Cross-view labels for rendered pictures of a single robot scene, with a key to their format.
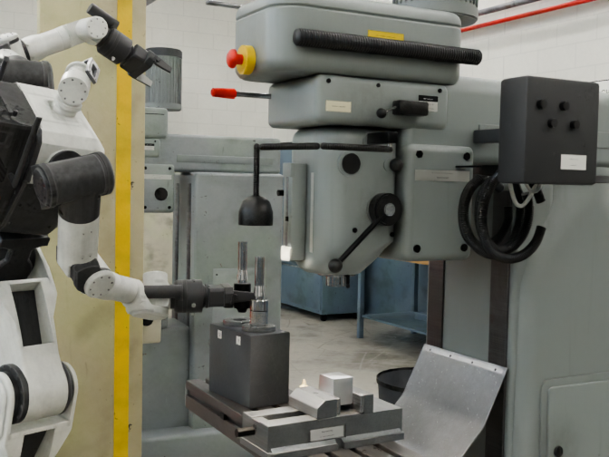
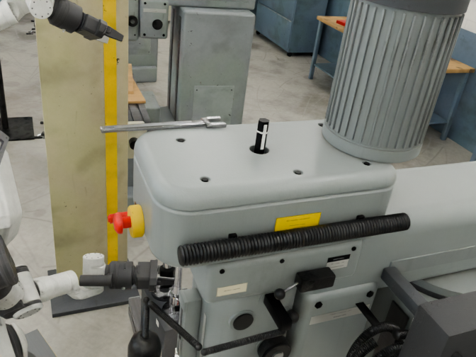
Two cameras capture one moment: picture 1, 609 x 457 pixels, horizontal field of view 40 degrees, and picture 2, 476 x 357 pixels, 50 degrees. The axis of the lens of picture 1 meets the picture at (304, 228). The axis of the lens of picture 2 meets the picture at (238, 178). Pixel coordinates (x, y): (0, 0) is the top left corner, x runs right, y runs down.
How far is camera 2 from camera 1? 1.29 m
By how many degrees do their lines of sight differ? 27
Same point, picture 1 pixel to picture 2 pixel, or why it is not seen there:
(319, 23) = (214, 225)
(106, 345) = (100, 176)
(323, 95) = (215, 284)
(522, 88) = (439, 341)
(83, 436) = (86, 231)
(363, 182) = (255, 330)
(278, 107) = not seen: hidden behind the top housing
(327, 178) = (217, 329)
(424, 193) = (317, 331)
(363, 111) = (261, 286)
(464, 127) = (374, 267)
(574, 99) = not seen: outside the picture
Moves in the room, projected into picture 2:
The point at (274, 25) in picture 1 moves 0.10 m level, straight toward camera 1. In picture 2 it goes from (159, 224) to (144, 263)
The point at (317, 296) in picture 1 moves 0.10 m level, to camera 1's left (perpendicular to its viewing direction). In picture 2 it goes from (287, 39) to (280, 38)
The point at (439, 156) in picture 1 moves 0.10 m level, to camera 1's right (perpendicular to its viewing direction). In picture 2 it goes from (341, 300) to (387, 308)
